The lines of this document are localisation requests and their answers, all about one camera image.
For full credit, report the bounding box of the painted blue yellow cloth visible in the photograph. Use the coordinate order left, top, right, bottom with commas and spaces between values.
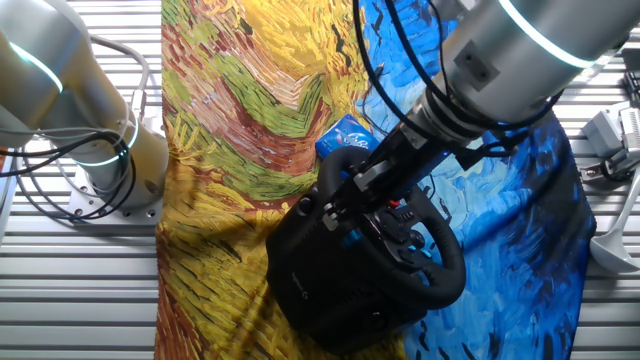
153, 0, 597, 360

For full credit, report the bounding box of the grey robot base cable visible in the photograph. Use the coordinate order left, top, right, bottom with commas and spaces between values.
89, 35, 151, 121

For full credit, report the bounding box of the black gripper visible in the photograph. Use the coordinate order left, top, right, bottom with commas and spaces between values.
322, 127, 454, 231

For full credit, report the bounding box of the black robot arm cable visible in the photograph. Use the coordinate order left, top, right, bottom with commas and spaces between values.
0, 0, 566, 221

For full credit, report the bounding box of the black wheel base housing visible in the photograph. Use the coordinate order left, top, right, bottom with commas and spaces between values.
264, 187, 431, 357

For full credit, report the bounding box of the metal clamp bracket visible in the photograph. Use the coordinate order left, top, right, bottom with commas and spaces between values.
579, 147, 640, 184

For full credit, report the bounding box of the grey plastic box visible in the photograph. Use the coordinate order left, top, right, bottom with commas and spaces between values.
581, 101, 632, 159

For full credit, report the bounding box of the black steering wheel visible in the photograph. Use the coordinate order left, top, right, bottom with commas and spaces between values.
315, 145, 467, 311

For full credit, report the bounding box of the silver vented device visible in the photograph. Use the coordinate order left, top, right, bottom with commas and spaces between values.
618, 106, 640, 151

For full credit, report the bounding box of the black keyboard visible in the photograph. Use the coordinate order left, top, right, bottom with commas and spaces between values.
622, 47, 640, 109

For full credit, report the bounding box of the blue tissue pack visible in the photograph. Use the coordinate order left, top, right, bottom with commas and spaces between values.
314, 113, 381, 161

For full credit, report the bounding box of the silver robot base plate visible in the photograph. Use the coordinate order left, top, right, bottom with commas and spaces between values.
68, 164, 165, 226

